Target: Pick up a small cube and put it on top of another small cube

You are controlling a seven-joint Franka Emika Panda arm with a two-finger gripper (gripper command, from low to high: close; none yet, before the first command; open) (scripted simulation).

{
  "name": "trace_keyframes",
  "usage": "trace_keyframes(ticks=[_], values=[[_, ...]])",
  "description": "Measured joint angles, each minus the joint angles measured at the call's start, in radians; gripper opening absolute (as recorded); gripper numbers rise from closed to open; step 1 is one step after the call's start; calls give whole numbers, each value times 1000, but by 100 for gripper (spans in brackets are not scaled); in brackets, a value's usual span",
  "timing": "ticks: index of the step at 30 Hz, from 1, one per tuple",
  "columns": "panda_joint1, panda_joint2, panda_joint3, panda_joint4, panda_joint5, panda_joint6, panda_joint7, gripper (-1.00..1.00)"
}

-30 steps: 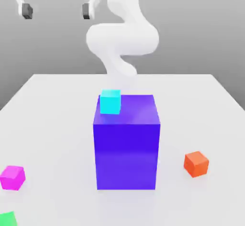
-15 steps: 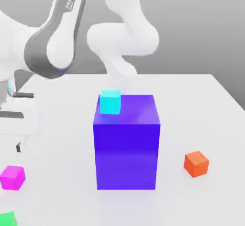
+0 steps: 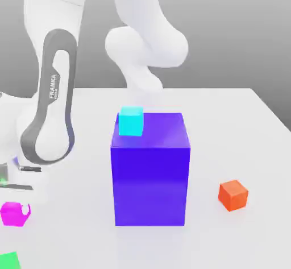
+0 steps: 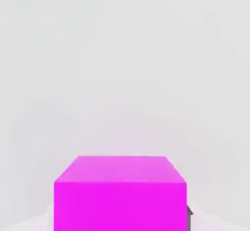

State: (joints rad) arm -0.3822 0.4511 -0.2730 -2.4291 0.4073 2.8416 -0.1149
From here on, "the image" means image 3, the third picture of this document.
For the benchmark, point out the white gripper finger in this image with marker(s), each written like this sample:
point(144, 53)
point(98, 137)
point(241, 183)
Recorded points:
point(26, 208)

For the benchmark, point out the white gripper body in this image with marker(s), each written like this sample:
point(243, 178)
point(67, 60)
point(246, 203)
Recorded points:
point(25, 194)

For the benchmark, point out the small magenta cube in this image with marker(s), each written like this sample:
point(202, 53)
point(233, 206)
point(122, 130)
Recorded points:
point(11, 214)

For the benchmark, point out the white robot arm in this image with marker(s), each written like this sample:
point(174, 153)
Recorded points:
point(54, 12)

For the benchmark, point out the small green cube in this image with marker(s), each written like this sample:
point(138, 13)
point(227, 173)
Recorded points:
point(9, 261)

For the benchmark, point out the small cyan cube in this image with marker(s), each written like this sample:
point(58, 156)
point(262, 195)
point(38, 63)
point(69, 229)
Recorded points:
point(131, 121)

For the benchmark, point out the small orange cube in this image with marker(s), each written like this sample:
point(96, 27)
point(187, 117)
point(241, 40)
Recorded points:
point(233, 196)

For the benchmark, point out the large blue box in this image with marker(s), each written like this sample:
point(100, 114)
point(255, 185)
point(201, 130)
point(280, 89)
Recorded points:
point(150, 182)

